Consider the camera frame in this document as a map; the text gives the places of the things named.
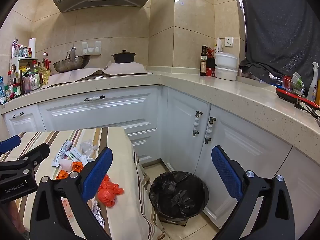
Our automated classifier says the black power cable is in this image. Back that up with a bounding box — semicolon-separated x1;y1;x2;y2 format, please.
294;99;320;119

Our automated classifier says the striped tablecloth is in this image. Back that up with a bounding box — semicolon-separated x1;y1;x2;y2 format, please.
0;127;165;240

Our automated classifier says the large orange plastic bag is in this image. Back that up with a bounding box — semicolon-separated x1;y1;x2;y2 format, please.
97;174;124;207

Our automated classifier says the white spice rack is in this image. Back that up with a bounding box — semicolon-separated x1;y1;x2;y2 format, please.
10;56;38;80

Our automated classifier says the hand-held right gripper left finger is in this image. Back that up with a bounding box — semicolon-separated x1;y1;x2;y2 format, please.
29;147;113;240

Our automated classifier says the clear wrapper with red print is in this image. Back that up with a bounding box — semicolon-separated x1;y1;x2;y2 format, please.
61;197;75;223

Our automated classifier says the group of condiment bottles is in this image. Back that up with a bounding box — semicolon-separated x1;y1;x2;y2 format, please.
7;39;52;99

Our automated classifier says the small white cabinet door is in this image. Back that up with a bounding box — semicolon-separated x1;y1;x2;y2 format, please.
2;105;40;137

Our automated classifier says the dark grey cloth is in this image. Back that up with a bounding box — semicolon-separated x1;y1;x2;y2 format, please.
239;0;320;85

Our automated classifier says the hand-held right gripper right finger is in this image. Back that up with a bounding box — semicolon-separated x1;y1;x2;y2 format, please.
211;145;297;240

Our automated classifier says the red black flat appliance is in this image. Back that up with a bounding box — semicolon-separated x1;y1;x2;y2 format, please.
276;87;320;109

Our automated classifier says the narrow white corner door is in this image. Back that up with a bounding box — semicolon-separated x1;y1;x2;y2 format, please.
165;87;211;173

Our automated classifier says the wide white cabinet drawer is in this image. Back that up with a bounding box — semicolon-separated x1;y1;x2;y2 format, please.
37;86;160;132

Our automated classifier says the white blue printed packet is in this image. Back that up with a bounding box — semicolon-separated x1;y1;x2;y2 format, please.
51;140;73;167

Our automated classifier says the white wall hook rack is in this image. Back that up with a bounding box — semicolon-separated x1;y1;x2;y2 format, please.
82;40;102;54

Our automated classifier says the paper towel roll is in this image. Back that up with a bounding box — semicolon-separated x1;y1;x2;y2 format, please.
28;38;36;58

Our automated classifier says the beige stove cover cloth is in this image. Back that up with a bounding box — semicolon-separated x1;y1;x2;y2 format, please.
104;62;148;75
47;67;110;86

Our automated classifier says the black pot with lid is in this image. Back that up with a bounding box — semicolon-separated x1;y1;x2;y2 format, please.
111;50;137;64

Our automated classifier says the plain white cabinet door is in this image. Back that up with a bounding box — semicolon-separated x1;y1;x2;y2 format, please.
274;147;320;233

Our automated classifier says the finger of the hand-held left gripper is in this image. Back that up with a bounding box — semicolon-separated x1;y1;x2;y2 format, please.
0;135;22;154
0;143;50;180

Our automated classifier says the red box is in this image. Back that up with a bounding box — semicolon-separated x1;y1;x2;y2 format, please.
206;58;217;77

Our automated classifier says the clear glass container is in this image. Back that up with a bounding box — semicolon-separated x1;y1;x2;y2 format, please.
281;72;305;95

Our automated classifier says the large white corner door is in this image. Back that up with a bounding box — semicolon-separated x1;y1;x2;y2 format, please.
202;104;293;227

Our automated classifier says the crumpled clear plastic bag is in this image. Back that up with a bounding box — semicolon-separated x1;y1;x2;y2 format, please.
79;140;98;158

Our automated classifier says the blue snack bag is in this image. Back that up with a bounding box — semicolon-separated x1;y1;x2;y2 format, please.
0;76;7;105

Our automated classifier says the white spray bottle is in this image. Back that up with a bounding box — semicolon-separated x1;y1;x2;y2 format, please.
307;62;320;103

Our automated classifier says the steel wok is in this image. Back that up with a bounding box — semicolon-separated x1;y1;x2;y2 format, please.
53;47;90;73

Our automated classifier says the dark olive oil bottle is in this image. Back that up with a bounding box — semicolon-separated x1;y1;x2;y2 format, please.
199;45;207;77

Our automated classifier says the silver blister pack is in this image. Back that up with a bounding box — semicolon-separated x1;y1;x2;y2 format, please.
91;200;105;228

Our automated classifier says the upright white door handle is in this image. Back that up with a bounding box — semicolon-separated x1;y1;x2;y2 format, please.
192;110;203;137
204;117;217;144

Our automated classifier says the white lidded container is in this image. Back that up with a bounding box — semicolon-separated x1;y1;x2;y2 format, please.
215;66;238;81
214;52;238;68

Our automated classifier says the black-lined trash bin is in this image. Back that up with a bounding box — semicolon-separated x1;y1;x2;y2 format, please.
149;171;209;227

